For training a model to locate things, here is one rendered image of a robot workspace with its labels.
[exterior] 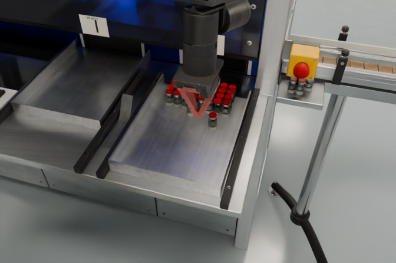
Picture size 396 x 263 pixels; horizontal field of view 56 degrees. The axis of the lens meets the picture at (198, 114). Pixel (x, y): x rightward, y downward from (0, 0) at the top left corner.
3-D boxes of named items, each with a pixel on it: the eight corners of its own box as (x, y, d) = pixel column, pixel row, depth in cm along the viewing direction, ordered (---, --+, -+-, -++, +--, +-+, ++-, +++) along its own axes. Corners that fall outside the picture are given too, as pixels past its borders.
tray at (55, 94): (78, 46, 124) (76, 37, 122) (151, 59, 119) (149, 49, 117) (14, 111, 100) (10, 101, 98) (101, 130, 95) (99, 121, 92)
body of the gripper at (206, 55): (223, 68, 68) (226, 30, 64) (209, 96, 60) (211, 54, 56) (190, 63, 70) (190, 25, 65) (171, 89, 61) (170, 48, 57)
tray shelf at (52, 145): (66, 49, 127) (65, 44, 125) (271, 84, 112) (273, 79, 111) (-36, 149, 93) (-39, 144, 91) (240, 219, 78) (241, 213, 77)
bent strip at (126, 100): (125, 109, 101) (122, 93, 97) (135, 112, 100) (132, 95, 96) (101, 147, 91) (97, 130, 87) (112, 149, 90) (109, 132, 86)
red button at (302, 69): (293, 71, 98) (295, 58, 95) (308, 73, 97) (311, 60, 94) (291, 79, 95) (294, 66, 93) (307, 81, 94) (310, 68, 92)
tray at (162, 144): (162, 83, 109) (162, 74, 107) (250, 100, 104) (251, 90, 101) (110, 170, 85) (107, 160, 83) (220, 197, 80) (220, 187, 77)
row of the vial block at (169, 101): (167, 100, 103) (166, 87, 100) (230, 113, 100) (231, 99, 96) (164, 105, 102) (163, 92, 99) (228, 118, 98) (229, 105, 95)
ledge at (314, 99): (281, 74, 116) (282, 69, 115) (323, 81, 113) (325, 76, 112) (275, 102, 106) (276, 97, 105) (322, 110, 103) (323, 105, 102)
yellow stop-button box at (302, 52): (288, 61, 104) (293, 39, 99) (314, 65, 102) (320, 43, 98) (285, 77, 99) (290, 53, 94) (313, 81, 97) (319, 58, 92)
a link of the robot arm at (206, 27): (175, 2, 57) (203, 12, 54) (204, -7, 61) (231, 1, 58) (175, 44, 61) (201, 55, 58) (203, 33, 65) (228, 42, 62)
